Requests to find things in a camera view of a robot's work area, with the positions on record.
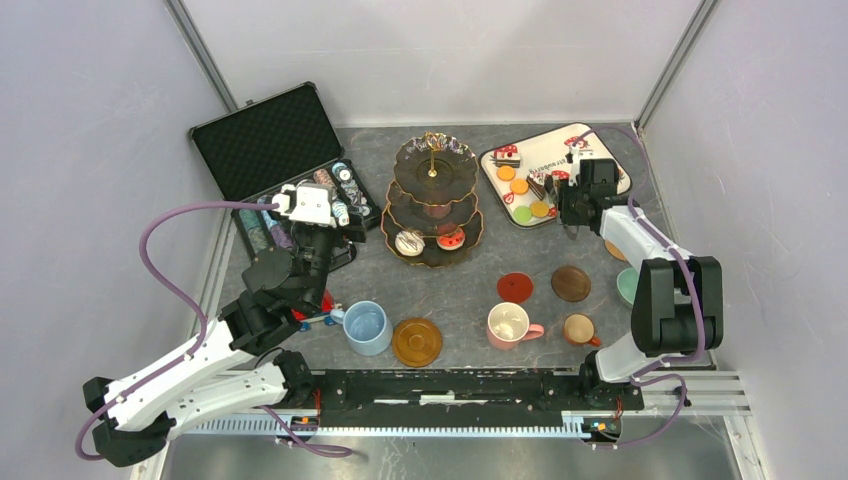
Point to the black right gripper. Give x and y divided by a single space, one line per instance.
565 191

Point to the three-tier black gold cake stand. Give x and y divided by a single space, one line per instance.
433 169

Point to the red round coaster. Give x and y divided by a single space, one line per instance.
515 287

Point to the small orange brown cup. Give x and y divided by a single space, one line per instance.
579 329

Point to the cream strawberry serving tray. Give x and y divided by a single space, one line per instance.
547 153

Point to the orange toy macaron upper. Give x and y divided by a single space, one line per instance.
506 173

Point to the dark brown wooden coaster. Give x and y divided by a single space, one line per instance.
571 283

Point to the strawberry layer cake slice toy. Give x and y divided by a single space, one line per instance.
507 155

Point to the red toy car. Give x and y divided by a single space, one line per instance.
320 317

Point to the pink mug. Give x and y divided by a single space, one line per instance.
508 324

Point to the mint green cup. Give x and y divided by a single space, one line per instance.
627 283

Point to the white chocolate striped toy donut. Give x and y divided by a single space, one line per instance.
409 243

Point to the red strawberry toy tart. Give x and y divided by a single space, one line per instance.
452 241

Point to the orange toy macaron middle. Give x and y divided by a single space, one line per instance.
519 186

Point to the orange toy macaron lower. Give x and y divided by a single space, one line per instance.
539 209

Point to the chocolate cake slice toy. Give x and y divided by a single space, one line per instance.
536 182

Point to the orange toy macaron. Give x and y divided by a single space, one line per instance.
519 186
506 173
539 209

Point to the light blue mug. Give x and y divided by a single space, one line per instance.
366 326

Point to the woven rattan coaster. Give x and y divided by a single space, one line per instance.
614 251

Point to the amber glass saucer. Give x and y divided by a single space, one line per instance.
416 342

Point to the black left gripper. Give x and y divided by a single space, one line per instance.
356 232

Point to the green toy macaron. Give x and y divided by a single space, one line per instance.
522 215

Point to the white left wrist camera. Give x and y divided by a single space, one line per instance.
309 203

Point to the black poker chip case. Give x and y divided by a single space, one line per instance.
287 138

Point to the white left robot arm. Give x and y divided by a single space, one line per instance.
236 361

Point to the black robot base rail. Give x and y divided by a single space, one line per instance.
496 402

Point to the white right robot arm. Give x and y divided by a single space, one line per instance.
677 312

